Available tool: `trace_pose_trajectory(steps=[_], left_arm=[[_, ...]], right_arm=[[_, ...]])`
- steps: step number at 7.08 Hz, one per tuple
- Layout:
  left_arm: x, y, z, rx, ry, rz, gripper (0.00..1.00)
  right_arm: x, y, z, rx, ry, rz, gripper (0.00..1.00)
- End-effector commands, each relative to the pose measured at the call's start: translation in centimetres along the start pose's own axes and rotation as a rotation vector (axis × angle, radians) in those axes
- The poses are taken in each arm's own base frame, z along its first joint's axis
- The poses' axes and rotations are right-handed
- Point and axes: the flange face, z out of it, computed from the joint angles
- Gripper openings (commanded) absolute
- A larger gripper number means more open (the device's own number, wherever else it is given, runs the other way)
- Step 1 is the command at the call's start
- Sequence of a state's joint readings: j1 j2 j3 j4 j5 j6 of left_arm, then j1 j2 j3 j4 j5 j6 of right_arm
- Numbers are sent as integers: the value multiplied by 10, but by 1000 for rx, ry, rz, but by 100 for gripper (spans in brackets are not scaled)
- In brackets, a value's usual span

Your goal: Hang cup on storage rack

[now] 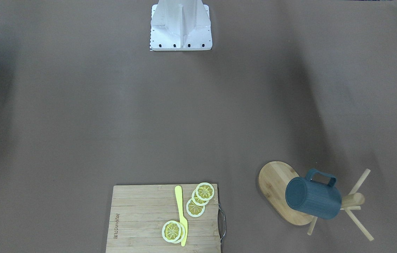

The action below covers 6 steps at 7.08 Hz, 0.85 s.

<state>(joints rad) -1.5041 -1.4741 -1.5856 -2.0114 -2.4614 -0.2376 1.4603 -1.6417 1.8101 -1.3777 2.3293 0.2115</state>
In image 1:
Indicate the dark blue mug yellow inside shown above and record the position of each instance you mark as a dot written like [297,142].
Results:
[315,194]

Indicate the wooden cup storage rack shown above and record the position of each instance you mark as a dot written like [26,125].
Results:
[273,179]

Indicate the yellow toy knife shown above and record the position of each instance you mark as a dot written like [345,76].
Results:
[179,199]

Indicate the wooden cutting board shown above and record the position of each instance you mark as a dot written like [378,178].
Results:
[139,212]

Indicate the yellow lemon slice toy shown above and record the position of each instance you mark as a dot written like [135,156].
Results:
[173,232]

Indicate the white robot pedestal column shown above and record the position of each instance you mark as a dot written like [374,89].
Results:
[180,25]

